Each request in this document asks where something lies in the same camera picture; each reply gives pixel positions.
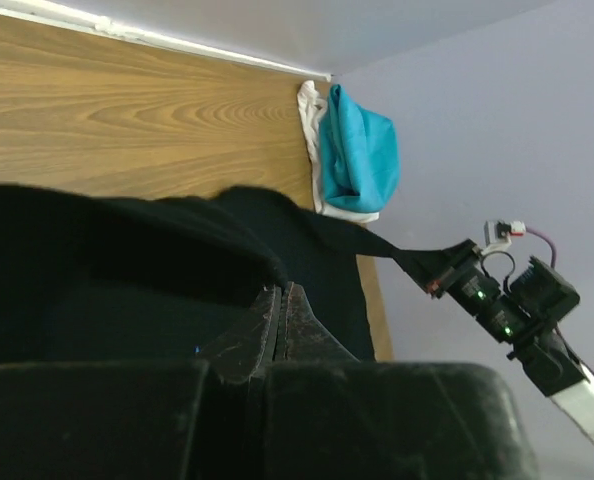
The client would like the teal folded t shirt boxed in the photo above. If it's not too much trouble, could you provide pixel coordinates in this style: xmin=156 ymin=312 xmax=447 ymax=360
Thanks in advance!
xmin=319 ymin=84 xmax=401 ymax=214

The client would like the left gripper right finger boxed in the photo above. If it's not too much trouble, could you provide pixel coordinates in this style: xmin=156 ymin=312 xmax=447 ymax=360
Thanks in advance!
xmin=273 ymin=283 xmax=358 ymax=362

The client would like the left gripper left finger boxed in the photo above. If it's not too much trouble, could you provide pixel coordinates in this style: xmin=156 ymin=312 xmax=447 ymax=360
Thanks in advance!
xmin=197 ymin=287 xmax=282 ymax=384

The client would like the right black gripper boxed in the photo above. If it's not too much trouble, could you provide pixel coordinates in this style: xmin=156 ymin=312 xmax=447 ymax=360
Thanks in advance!
xmin=424 ymin=240 xmax=580 ymax=345

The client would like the white folded t shirt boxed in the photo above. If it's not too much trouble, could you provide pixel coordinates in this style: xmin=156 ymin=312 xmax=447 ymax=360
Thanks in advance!
xmin=296 ymin=80 xmax=379 ymax=224

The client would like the black t shirt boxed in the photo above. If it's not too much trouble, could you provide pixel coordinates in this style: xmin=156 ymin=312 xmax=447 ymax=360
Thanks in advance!
xmin=0 ymin=185 xmax=413 ymax=364

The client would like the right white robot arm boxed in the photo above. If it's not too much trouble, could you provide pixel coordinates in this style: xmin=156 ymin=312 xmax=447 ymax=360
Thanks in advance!
xmin=423 ymin=240 xmax=594 ymax=445

